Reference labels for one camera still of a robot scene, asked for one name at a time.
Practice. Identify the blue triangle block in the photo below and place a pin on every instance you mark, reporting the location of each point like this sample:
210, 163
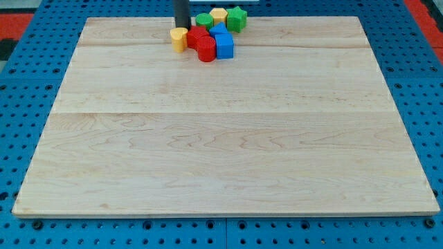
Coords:
218, 29

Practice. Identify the red cylinder block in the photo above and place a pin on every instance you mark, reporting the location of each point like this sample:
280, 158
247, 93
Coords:
206, 49

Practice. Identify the red star block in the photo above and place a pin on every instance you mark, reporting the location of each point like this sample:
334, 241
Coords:
194, 34

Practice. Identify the green star block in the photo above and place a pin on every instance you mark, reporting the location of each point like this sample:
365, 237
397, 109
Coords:
236, 19

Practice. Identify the yellow hexagon block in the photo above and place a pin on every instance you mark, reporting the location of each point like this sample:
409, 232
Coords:
219, 15

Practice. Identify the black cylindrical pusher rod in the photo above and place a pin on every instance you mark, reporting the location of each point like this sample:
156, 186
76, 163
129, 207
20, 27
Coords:
182, 13

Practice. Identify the light wooden board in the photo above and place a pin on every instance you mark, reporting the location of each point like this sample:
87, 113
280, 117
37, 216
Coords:
299, 123

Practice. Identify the green cylinder block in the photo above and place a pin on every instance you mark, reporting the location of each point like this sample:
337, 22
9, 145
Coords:
204, 19

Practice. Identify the yellow heart block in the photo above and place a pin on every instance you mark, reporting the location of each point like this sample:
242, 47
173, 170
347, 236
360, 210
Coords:
179, 39

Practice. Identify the blue cube block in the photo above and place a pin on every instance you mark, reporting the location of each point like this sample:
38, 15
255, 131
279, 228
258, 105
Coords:
224, 46

